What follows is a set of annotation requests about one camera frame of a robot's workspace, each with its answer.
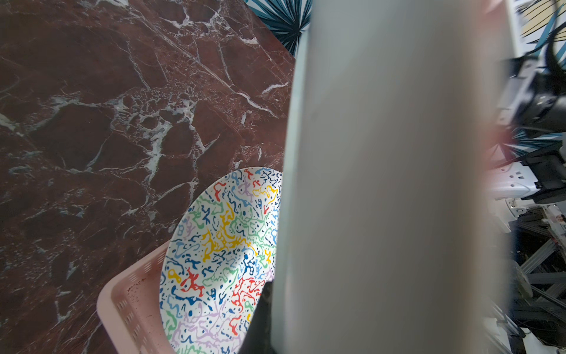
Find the colourful squiggle pattern plate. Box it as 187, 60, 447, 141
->
159, 167, 282, 353

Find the pink perforated plastic basket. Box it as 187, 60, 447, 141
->
97, 242, 175, 353

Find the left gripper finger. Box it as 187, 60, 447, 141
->
238, 282, 276, 354

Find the plaid striped white plate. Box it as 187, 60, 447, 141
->
271, 1, 510, 353

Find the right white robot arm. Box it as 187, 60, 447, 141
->
488, 24, 565, 204

